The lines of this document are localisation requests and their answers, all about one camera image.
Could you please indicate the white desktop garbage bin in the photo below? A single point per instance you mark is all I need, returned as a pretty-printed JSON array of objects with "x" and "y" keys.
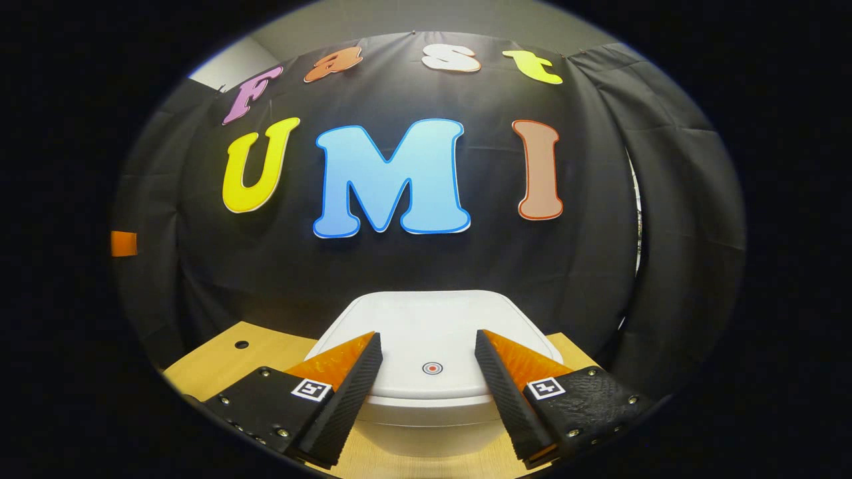
[{"x": 426, "y": 332}]

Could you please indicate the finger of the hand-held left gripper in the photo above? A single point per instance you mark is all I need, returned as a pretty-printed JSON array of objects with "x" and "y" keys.
[{"x": 124, "y": 243}]

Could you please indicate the black backdrop cloth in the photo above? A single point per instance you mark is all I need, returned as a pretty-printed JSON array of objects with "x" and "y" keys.
[{"x": 200, "y": 266}]

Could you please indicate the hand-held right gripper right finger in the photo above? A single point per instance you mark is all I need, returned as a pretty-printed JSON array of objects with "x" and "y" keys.
[{"x": 506, "y": 409}]

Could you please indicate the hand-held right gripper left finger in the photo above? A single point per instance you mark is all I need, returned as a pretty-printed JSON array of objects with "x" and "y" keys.
[{"x": 346, "y": 409}]

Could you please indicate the wooden desktop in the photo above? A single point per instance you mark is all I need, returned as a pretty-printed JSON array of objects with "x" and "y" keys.
[{"x": 219, "y": 362}]

